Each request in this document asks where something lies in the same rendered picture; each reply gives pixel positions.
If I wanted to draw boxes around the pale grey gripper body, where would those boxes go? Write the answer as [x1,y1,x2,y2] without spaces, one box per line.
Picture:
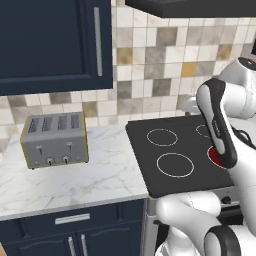
[181,94,201,116]

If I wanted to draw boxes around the black hob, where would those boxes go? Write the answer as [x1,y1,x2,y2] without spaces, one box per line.
[125,114,256,199]

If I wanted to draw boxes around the black range hood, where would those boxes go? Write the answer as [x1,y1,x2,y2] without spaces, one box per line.
[124,0,256,19]

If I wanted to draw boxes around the steel oven range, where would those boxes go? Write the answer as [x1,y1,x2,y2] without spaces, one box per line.
[142,185,256,256]

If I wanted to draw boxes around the navy drawer front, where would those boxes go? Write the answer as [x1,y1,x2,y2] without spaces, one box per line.
[0,198,147,236]

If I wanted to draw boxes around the grey four-slot toaster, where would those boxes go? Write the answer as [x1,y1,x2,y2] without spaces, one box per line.
[19,111,90,170]

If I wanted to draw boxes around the navy base cupboard door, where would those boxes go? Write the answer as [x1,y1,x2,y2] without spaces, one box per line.
[77,220,145,256]
[0,233,78,256]

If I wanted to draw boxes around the long silver cupboard handle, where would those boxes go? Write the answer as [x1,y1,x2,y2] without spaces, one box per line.
[93,6,104,77]

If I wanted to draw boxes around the navy wall cupboard door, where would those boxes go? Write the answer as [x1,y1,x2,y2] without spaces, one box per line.
[0,0,114,97]

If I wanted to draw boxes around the silver drawer handle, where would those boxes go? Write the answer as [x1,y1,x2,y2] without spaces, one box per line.
[54,213,91,226]

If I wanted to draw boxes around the short silver cupboard handle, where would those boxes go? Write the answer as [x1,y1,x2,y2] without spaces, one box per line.
[67,236,77,256]
[80,233,89,256]

